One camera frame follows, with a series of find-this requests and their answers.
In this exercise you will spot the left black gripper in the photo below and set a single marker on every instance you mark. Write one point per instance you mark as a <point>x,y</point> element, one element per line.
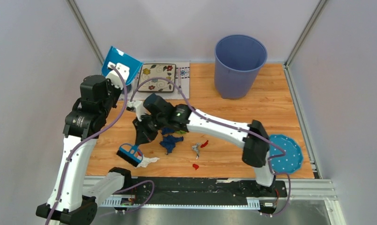
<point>118,90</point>

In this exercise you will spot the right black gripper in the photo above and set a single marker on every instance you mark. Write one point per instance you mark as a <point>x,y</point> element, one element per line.
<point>143,135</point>

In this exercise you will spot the dark blue paper scrap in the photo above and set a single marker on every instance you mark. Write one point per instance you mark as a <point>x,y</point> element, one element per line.
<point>169,143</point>
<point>167,130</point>

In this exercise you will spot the blue hand brush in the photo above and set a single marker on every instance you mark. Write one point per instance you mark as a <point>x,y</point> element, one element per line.
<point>128,152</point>

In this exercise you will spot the white paper scrap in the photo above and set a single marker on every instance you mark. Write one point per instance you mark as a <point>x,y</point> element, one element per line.
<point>146,161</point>

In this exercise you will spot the blue plastic dustpan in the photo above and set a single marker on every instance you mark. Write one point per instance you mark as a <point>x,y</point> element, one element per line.
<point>115,55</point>

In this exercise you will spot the blue plastic waste bin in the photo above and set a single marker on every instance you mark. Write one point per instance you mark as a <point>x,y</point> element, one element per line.
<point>238,60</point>

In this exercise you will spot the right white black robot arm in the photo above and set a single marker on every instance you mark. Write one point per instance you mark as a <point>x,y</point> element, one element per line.
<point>268,155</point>

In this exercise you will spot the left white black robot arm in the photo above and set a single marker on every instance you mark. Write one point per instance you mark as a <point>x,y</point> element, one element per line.
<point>70,203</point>

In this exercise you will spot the dark blue ceramic mug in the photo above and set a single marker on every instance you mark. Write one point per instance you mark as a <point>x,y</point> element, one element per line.
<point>127,89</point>

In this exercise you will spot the square floral ceramic plate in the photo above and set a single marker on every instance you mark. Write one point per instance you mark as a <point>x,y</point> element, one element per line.
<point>153,72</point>

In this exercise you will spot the silver fork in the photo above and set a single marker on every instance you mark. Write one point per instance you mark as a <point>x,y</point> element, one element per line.
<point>179,79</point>

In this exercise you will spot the blue dotted plate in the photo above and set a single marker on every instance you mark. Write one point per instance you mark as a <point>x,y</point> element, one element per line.
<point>293,158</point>

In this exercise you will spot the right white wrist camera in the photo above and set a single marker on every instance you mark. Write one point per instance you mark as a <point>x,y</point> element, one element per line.
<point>140,111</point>

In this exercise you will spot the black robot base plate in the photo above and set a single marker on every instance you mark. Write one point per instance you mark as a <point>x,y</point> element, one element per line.
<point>199,191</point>

